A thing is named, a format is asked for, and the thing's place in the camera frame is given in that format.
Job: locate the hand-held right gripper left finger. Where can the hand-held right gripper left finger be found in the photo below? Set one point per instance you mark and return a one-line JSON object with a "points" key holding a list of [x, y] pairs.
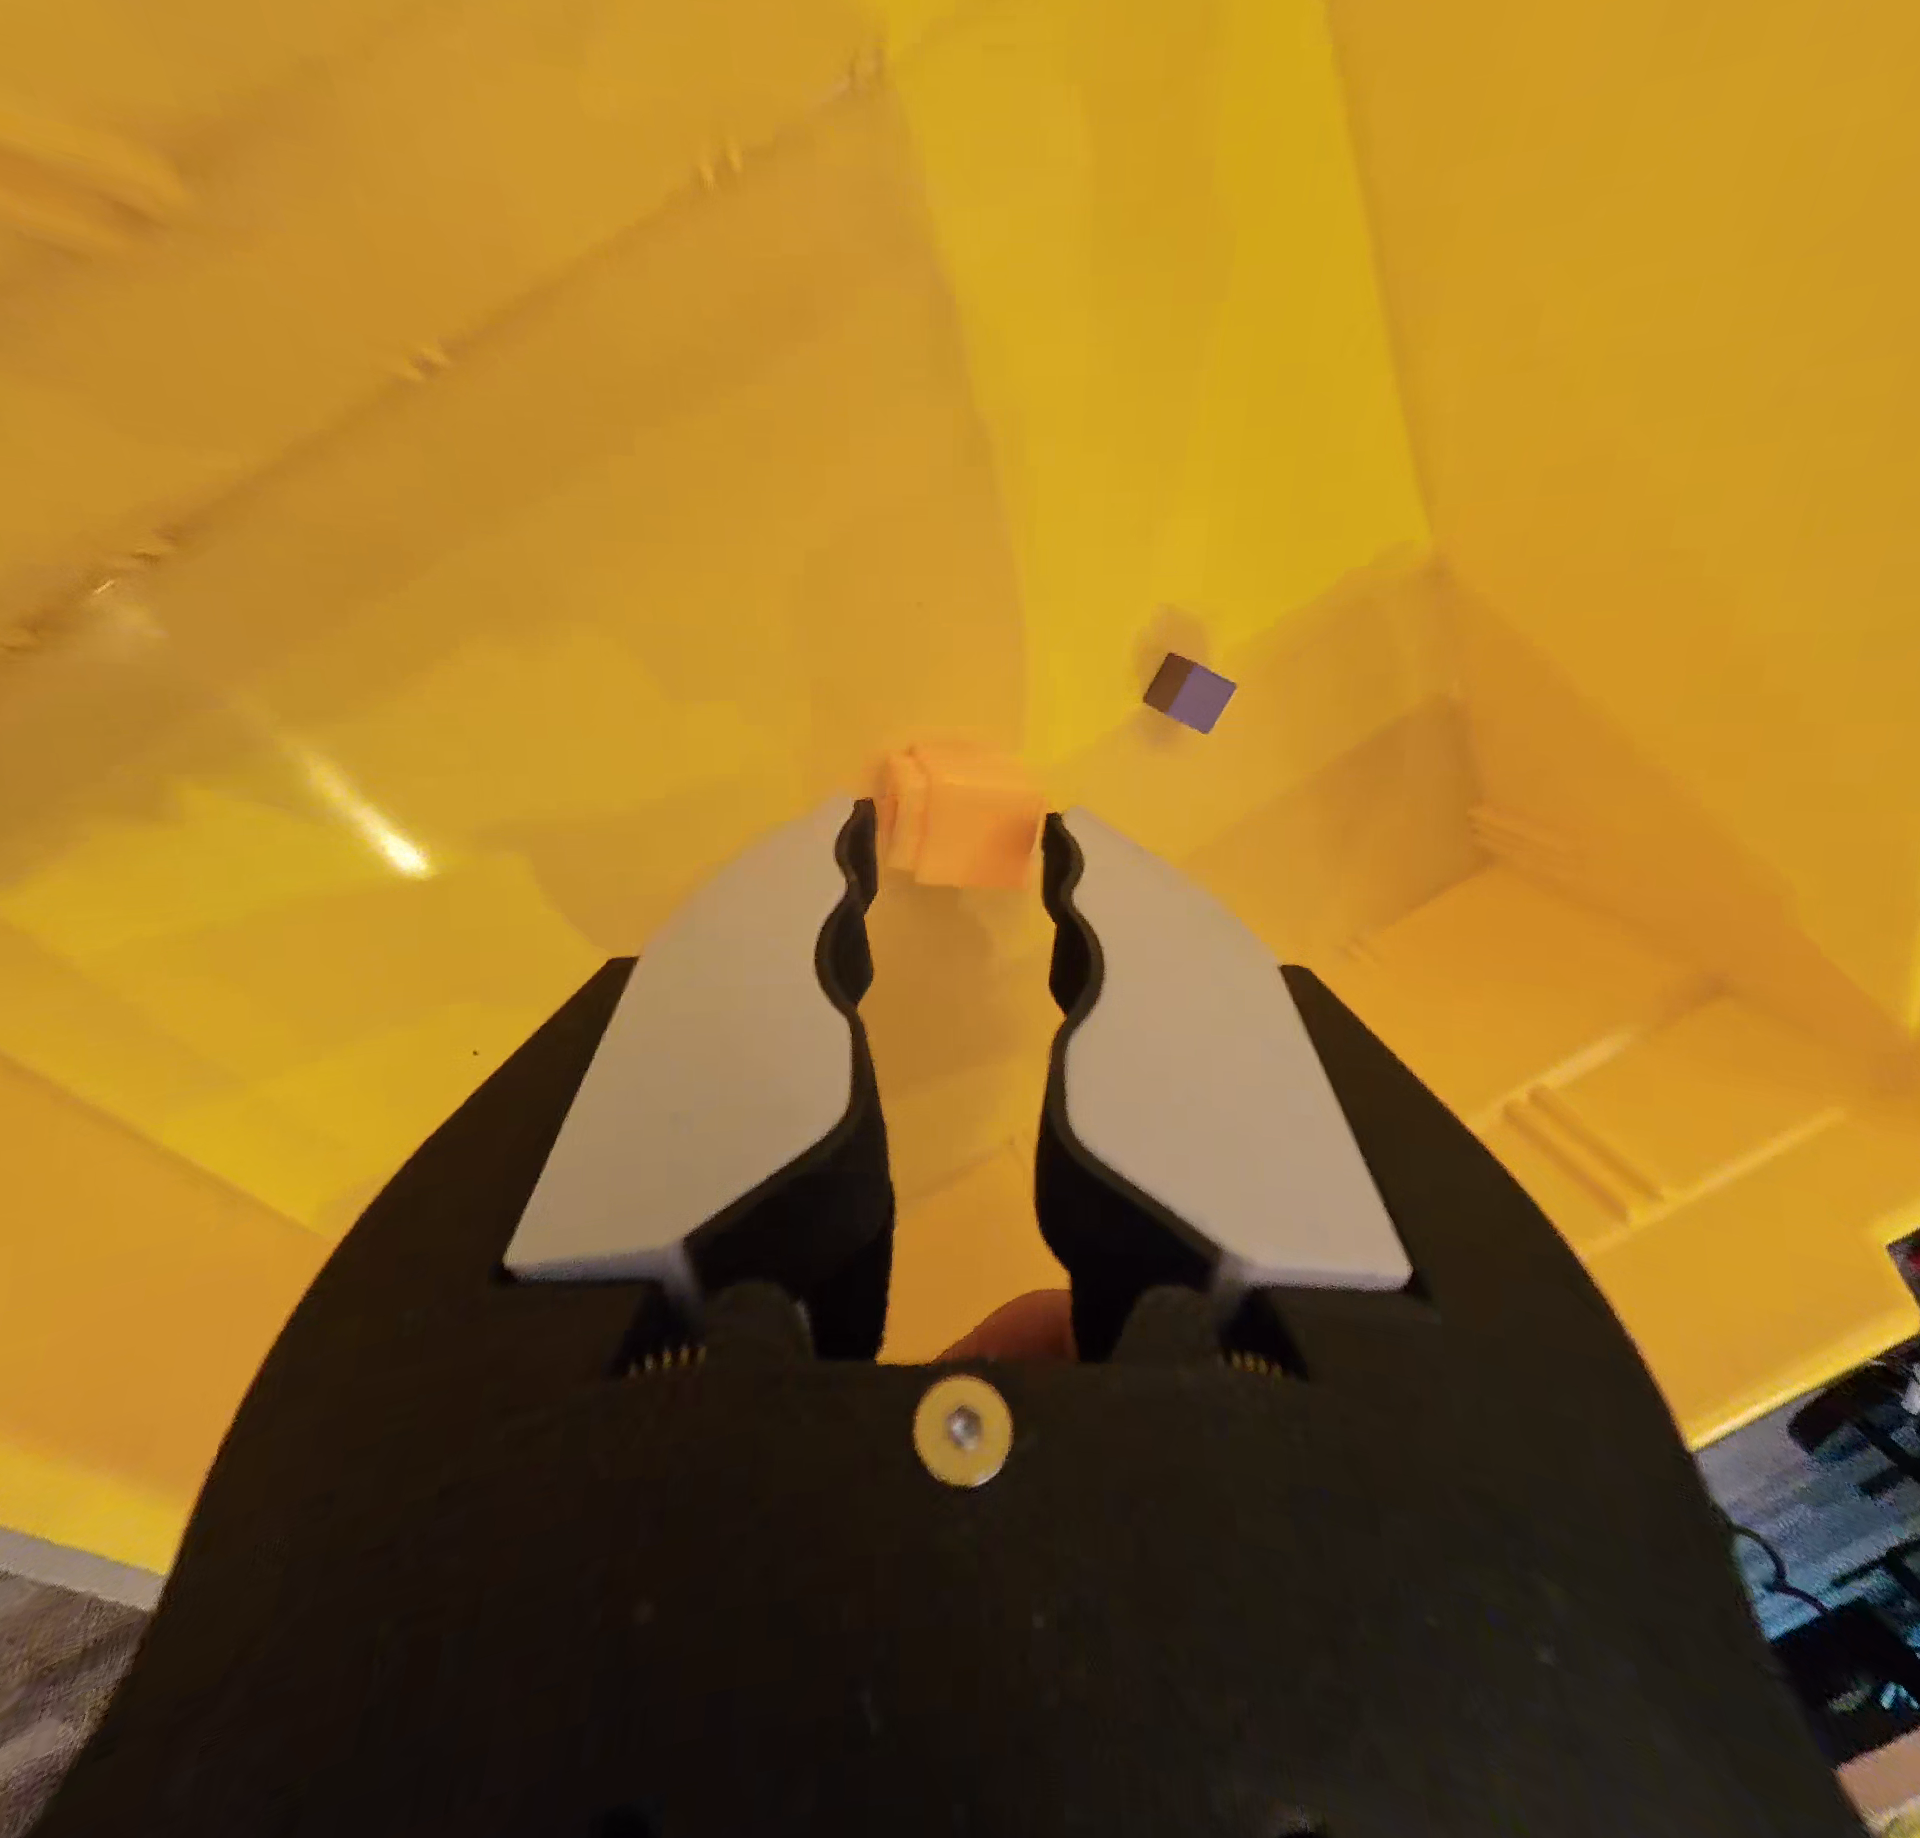
{"points": [[705, 1058]]}

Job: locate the yellow plastic bin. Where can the yellow plastic bin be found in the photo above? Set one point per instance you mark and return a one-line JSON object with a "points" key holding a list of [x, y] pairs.
{"points": [[450, 370]]}

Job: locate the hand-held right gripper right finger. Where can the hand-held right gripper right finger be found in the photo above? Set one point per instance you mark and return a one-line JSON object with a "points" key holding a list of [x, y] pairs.
{"points": [[1215, 1103]]}

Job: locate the small purple cube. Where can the small purple cube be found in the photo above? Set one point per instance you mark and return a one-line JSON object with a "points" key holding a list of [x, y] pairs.
{"points": [[1189, 692]]}

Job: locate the orange block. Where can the orange block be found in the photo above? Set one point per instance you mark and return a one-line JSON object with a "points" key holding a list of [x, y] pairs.
{"points": [[967, 829]]}

